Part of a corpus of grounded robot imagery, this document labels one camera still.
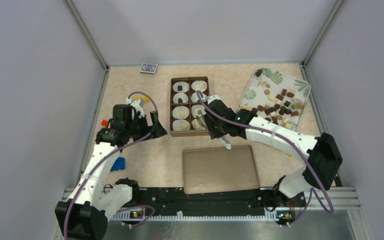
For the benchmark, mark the white chocolate block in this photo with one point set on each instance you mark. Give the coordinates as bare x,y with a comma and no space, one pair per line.
196,124

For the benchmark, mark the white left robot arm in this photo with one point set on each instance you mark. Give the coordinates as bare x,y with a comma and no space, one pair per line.
86,213

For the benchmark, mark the floral white serving tray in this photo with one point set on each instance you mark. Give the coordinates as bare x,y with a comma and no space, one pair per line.
276,96

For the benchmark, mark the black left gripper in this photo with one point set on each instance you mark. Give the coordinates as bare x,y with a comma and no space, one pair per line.
147,128

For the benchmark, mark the brown chocolate box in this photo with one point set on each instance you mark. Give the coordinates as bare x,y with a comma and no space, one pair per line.
186,93

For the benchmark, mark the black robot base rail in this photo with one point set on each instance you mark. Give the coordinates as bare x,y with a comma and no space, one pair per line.
170,200

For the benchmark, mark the red small block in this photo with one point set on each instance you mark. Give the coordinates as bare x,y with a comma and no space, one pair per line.
104,123

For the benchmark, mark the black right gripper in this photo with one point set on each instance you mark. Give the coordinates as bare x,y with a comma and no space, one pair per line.
213,133

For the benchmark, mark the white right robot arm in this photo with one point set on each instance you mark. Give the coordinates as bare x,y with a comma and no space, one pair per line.
320,155

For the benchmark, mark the blue toy car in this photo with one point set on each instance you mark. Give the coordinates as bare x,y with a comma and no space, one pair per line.
118,165

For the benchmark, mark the white paper cup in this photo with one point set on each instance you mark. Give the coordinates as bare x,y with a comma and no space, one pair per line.
202,128
195,108
175,112
195,97
176,125
195,85

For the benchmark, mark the gold box lid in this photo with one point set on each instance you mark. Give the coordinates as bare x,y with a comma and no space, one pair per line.
218,170

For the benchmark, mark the metal tweezers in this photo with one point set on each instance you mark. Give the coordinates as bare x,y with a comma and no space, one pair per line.
225,143

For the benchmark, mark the yellow block left side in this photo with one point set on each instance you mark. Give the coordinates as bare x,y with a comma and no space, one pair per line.
145,99

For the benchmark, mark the white chocolate piece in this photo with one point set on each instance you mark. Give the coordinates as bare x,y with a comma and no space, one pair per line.
181,113

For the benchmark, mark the blue playing card deck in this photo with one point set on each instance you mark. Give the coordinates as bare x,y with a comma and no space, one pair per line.
148,68

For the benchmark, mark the cream heart chocolate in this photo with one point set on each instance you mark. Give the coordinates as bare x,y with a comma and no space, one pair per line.
184,126

